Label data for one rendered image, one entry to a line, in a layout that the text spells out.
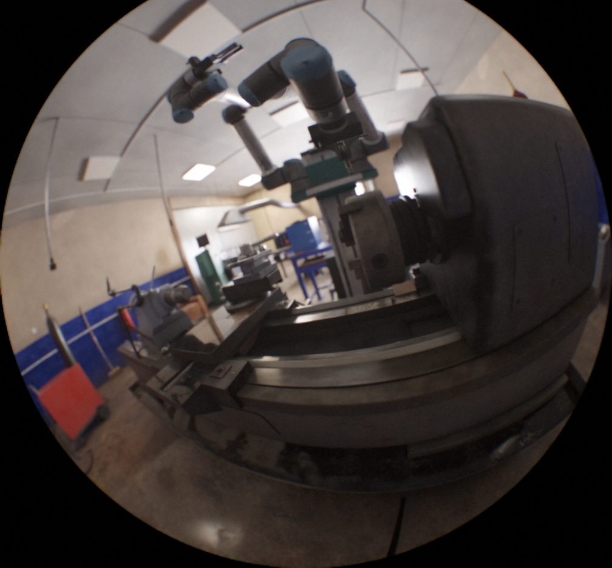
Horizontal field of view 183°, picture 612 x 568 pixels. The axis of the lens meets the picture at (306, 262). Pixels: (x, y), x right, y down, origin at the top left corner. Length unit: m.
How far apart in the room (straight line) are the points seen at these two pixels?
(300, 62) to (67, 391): 3.31
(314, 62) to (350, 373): 0.62
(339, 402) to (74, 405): 3.09
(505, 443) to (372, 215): 0.88
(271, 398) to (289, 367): 0.11
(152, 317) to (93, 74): 2.40
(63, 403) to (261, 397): 2.89
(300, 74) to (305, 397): 0.64
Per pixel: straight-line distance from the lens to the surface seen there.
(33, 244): 4.94
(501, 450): 0.87
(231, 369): 0.61
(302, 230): 2.55
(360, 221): 0.40
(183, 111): 0.81
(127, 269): 4.88
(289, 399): 0.49
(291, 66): 0.38
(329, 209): 1.56
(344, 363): 0.51
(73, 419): 3.22
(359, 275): 0.50
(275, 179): 1.45
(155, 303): 1.10
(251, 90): 0.53
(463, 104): 0.36
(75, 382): 3.20
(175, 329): 1.27
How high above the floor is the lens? 1.18
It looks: 10 degrees down
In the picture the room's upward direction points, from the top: 19 degrees counter-clockwise
